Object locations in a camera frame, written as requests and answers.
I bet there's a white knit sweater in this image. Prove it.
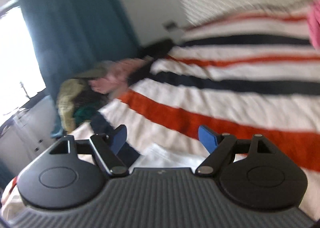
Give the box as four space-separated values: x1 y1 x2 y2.
128 142 247 170

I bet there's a dark green garment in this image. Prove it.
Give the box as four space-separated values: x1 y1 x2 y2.
73 105 97 126

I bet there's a pink garment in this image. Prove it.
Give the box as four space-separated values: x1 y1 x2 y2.
88 58 148 99

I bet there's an olive grey garment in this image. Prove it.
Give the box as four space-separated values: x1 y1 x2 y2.
73 60 114 79

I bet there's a striped bed blanket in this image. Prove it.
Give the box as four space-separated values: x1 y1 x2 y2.
2 6 319 227

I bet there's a teal curtain right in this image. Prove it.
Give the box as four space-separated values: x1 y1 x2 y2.
19 0 139 99

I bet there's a pink cloth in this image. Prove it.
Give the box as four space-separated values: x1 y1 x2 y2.
307 0 320 50

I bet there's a window with dark frame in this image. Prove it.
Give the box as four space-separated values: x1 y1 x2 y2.
0 6 46 123

